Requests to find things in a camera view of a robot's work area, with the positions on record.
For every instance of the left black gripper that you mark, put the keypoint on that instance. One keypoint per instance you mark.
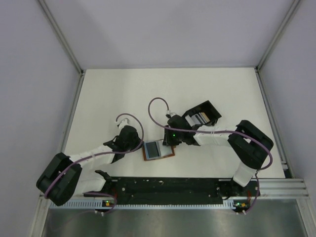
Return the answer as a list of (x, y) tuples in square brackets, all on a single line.
[(138, 140)]

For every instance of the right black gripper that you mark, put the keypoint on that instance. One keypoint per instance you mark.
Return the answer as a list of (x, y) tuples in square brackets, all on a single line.
[(168, 141)]

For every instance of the brown leather card holder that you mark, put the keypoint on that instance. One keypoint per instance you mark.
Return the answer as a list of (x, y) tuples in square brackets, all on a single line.
[(156, 150)]

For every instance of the credit cards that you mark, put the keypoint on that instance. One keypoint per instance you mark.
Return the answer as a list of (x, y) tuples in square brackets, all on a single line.
[(197, 119)]

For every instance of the black card rack box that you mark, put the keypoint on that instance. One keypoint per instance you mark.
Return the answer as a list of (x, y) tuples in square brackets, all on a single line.
[(207, 108)]

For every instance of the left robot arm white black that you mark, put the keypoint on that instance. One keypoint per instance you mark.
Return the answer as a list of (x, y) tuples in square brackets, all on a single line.
[(81, 174)]

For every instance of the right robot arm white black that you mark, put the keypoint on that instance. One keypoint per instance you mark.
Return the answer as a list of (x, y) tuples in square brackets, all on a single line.
[(250, 144)]

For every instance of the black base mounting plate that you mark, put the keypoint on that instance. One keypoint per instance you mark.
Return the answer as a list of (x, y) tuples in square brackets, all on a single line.
[(174, 191)]

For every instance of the grey slotted cable duct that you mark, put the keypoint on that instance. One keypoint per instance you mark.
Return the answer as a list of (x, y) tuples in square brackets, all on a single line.
[(103, 205)]

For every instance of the aluminium front rail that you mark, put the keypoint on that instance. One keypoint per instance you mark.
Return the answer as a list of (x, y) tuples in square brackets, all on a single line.
[(283, 189)]

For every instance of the left aluminium frame post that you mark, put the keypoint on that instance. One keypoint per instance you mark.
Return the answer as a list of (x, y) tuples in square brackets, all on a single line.
[(59, 35)]

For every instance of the aluminium frame post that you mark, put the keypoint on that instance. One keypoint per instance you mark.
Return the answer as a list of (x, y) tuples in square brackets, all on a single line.
[(279, 33), (59, 35)]

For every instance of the right aluminium frame post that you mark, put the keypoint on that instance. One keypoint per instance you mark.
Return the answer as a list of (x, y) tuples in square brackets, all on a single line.
[(279, 33)]

